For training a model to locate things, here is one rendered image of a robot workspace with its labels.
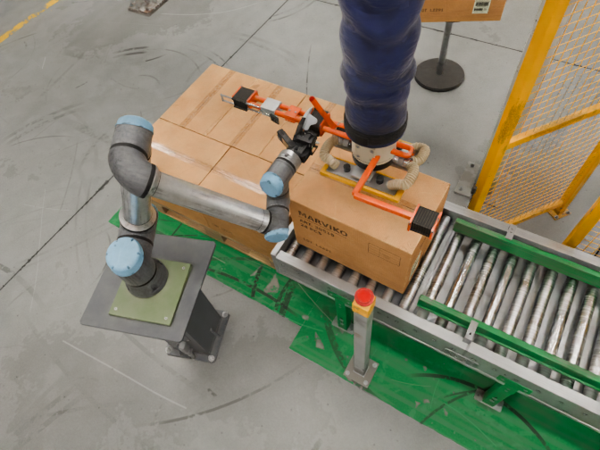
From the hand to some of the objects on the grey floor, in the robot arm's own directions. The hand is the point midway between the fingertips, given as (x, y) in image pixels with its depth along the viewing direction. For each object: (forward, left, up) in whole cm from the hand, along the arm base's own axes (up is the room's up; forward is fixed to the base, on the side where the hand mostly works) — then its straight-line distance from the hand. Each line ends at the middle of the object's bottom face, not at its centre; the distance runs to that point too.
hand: (312, 120), depth 176 cm
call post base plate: (-73, -24, -122) cm, 144 cm away
